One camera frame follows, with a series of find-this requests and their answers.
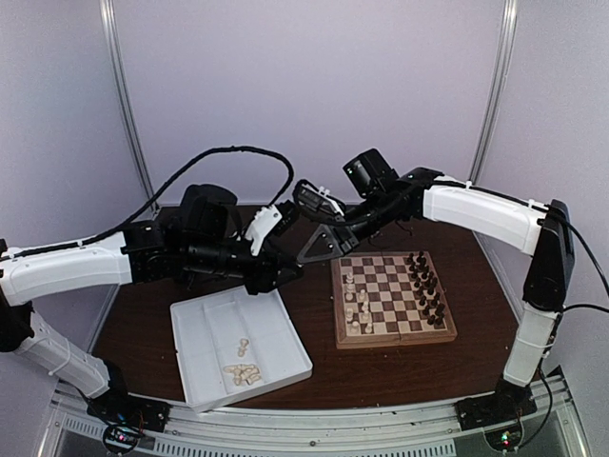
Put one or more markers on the row of dark chess pieces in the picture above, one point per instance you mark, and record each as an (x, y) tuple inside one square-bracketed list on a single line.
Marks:
[(427, 293)]

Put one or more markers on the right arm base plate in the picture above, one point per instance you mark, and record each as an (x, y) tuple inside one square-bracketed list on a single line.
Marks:
[(492, 409)]

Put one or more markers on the wooden chess board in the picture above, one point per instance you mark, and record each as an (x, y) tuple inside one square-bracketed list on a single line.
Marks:
[(393, 312)]

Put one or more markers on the left aluminium corner post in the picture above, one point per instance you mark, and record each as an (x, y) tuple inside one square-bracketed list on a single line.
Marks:
[(109, 25)]

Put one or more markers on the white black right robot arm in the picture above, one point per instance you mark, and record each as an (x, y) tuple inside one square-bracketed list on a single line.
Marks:
[(537, 230)]

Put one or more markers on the white piece in tray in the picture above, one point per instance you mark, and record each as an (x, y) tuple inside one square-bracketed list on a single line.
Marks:
[(242, 348)]

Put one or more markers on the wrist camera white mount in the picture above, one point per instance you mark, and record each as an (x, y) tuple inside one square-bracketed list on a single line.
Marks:
[(271, 219), (317, 200)]

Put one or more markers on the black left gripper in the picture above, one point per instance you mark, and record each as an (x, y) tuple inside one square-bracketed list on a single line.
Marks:
[(267, 266)]

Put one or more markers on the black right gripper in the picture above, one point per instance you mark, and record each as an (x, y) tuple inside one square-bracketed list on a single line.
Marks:
[(327, 234)]

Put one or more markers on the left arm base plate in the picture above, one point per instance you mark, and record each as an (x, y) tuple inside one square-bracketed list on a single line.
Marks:
[(136, 413)]

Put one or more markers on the aluminium front frame rail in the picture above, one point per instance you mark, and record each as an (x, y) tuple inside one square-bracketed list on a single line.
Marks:
[(426, 429)]

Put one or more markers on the aluminium corner post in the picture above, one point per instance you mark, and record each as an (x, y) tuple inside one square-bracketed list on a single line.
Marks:
[(504, 52), (109, 25)]

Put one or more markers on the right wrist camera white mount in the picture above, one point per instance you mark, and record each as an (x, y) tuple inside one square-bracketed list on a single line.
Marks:
[(317, 200)]

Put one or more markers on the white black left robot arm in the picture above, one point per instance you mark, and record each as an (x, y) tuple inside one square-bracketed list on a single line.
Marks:
[(135, 254)]

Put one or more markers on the right aluminium corner post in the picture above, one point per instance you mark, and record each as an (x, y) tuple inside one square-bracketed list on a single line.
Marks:
[(504, 52)]

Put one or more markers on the pile of white chess pieces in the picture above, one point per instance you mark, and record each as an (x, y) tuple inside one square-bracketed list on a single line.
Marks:
[(243, 374)]

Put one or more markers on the white compartment tray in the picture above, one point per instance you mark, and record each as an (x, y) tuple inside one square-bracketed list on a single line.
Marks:
[(232, 346)]

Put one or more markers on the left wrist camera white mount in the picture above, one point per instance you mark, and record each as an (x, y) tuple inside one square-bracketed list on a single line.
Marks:
[(271, 219)]

